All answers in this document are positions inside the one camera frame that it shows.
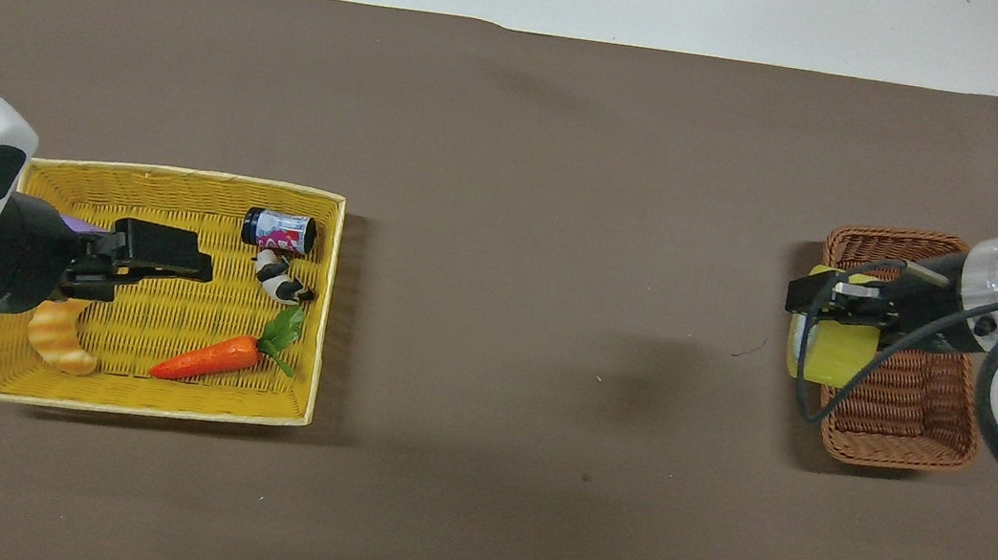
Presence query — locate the black cable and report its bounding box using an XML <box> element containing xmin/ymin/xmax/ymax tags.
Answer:
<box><xmin>790</xmin><ymin>248</ymin><xmax>998</xmax><ymax>451</ymax></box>

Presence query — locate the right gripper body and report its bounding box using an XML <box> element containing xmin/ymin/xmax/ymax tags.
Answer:
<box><xmin>876</xmin><ymin>241</ymin><xmax>998</xmax><ymax>365</ymax></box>

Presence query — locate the orange toy carrot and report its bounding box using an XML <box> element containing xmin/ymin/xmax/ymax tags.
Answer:
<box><xmin>147</xmin><ymin>288</ymin><xmax>309</xmax><ymax>398</ymax></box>

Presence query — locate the yellow cup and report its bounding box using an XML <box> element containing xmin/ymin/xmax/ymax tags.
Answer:
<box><xmin>781</xmin><ymin>260</ymin><xmax>894</xmax><ymax>393</ymax></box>

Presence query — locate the yellow woven basket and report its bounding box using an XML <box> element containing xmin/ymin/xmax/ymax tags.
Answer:
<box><xmin>0</xmin><ymin>143</ymin><xmax>351</xmax><ymax>444</ymax></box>

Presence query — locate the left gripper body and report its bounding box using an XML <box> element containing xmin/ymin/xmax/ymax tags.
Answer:
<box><xmin>0</xmin><ymin>190</ymin><xmax>90</xmax><ymax>328</ymax></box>

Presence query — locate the small dark drink can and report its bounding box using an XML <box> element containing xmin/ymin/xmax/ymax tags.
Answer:
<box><xmin>239</xmin><ymin>205</ymin><xmax>320</xmax><ymax>258</ymax></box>

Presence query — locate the brown wicker basket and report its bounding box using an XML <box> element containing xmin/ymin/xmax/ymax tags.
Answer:
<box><xmin>795</xmin><ymin>217</ymin><xmax>998</xmax><ymax>482</ymax></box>

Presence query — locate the orange striped toy croissant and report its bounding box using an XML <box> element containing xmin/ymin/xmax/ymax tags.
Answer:
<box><xmin>22</xmin><ymin>291</ymin><xmax>108</xmax><ymax>379</ymax></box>

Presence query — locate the purple toy eggplant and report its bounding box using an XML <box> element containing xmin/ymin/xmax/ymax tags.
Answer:
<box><xmin>54</xmin><ymin>211</ymin><xmax>112</xmax><ymax>245</ymax></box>

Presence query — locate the black and white cow toy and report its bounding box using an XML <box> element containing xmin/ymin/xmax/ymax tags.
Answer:
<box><xmin>249</xmin><ymin>248</ymin><xmax>324</xmax><ymax>310</ymax></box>

